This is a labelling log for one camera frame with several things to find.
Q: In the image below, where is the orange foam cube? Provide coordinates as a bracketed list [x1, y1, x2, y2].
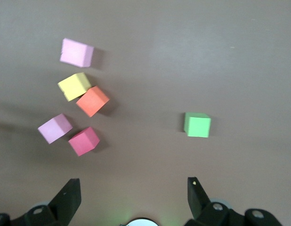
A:
[75, 85, 111, 118]

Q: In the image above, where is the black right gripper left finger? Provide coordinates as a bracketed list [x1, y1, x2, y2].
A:
[0, 178, 82, 226]

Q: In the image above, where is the pink foam cube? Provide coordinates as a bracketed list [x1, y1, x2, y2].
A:
[37, 113, 73, 145]
[59, 38, 95, 69]

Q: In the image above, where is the red foam cube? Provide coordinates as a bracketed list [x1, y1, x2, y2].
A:
[68, 126, 101, 157]

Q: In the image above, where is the yellow foam cube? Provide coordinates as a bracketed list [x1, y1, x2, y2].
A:
[57, 72, 92, 102]

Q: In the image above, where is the brown table cover sheet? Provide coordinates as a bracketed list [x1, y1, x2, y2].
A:
[0, 0, 291, 226]

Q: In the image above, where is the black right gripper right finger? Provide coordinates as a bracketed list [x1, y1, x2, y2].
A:
[187, 177, 284, 226]

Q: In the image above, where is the green foam cube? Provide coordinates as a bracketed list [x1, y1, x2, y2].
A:
[183, 112, 212, 138]

